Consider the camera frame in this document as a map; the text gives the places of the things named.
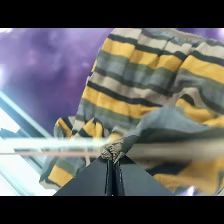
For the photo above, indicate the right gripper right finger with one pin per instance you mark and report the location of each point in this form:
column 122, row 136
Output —
column 140, row 180

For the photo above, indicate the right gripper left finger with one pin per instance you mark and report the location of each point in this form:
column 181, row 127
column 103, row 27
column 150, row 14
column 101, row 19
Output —
column 90, row 180

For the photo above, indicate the yellow grey striped shirt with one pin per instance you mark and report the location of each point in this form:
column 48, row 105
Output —
column 140, row 83

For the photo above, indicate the silver frame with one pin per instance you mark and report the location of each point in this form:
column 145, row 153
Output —
column 16, row 173

